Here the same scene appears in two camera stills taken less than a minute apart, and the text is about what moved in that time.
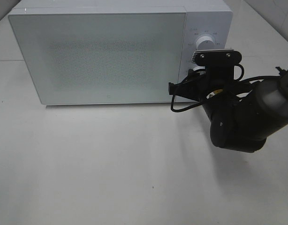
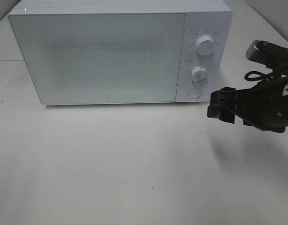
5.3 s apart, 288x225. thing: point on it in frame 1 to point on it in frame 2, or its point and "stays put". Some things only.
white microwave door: [102, 57] stays put
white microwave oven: [115, 52] stays put
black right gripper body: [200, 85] to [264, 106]
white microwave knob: [205, 42] stays put
